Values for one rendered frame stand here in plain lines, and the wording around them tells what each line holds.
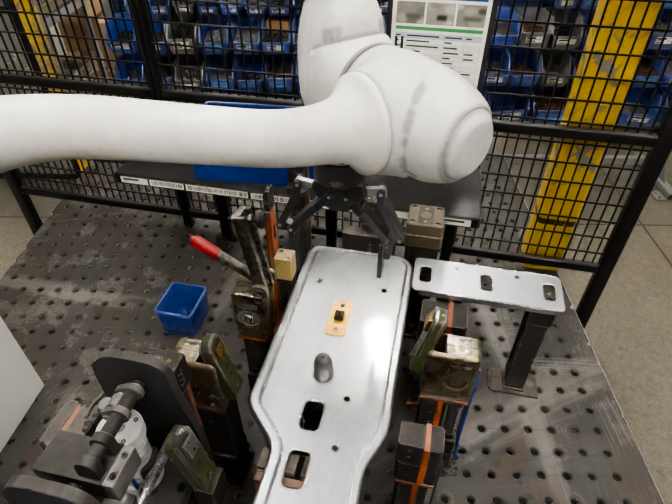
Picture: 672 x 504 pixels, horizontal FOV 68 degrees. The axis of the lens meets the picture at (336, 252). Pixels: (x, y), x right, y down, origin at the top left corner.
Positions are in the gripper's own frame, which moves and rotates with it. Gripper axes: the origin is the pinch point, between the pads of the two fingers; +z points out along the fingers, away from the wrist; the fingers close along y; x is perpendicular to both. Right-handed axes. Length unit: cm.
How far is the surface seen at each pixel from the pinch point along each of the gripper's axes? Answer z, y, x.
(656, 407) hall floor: 114, 109, 70
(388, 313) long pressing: 14.0, 8.6, 3.1
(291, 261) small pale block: 8.0, -10.9, 6.8
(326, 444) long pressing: 13.9, 3.3, -24.6
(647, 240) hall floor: 114, 130, 178
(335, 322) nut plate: 13.6, -0.5, -1.5
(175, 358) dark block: 2.0, -18.8, -22.9
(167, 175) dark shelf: 11, -51, 34
